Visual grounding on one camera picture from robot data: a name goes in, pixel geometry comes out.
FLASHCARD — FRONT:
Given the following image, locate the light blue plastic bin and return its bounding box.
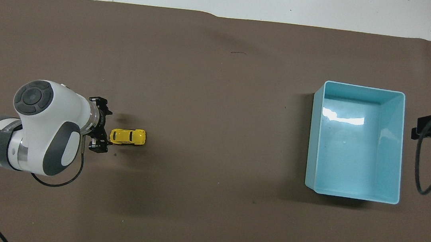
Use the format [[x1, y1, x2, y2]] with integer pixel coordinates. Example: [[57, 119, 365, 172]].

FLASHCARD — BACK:
[[303, 79, 412, 206]]

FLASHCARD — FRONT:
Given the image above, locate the yellow toy beetle car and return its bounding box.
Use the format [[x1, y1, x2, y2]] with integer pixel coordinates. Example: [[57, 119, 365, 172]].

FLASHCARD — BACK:
[[109, 126, 147, 148]]

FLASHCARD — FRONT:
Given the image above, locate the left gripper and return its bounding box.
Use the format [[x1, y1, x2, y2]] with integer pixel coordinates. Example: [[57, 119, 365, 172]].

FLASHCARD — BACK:
[[84, 95, 118, 155]]

